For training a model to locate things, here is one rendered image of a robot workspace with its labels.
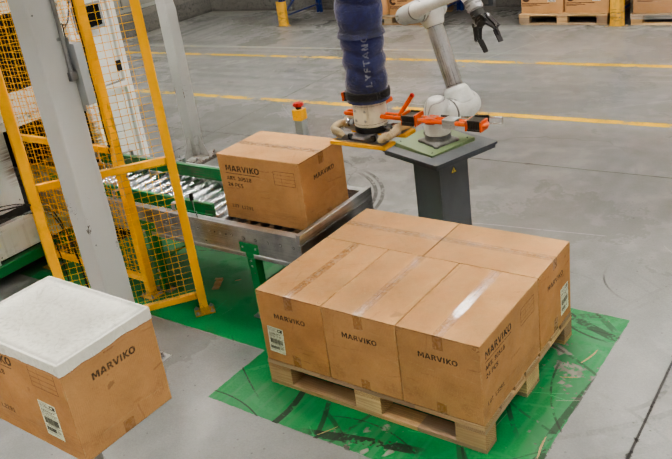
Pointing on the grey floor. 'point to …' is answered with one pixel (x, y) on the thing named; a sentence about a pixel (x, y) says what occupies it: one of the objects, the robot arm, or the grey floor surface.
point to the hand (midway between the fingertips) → (492, 45)
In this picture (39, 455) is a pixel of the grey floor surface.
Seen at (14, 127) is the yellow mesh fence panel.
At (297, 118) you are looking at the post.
